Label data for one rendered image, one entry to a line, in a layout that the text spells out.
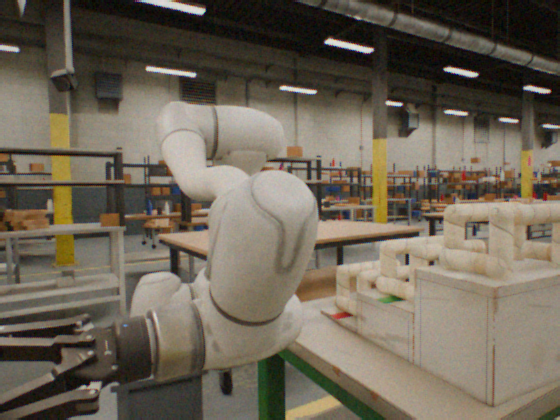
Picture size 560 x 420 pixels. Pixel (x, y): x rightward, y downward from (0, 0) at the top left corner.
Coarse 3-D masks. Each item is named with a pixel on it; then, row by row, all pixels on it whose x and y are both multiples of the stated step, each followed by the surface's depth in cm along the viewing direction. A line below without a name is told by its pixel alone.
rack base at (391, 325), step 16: (368, 304) 76; (384, 304) 71; (400, 304) 70; (368, 320) 76; (384, 320) 71; (400, 320) 68; (368, 336) 76; (384, 336) 72; (400, 336) 68; (400, 352) 68
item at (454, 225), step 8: (448, 216) 62; (456, 216) 61; (448, 224) 62; (456, 224) 61; (464, 224) 62; (448, 232) 62; (456, 232) 61; (464, 232) 62; (448, 240) 62; (456, 240) 61; (464, 240) 62; (448, 248) 62; (456, 248) 61; (464, 248) 62
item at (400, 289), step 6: (378, 282) 76; (384, 282) 75; (390, 282) 74; (396, 282) 73; (402, 282) 72; (378, 288) 77; (384, 288) 75; (390, 288) 73; (396, 288) 72; (402, 288) 70; (408, 288) 69; (396, 294) 72; (402, 294) 70; (408, 294) 69
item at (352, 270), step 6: (354, 264) 93; (360, 264) 93; (366, 264) 94; (372, 264) 95; (378, 264) 95; (396, 264) 98; (342, 270) 90; (348, 270) 91; (354, 270) 92; (360, 270) 92; (366, 270) 93; (354, 276) 93
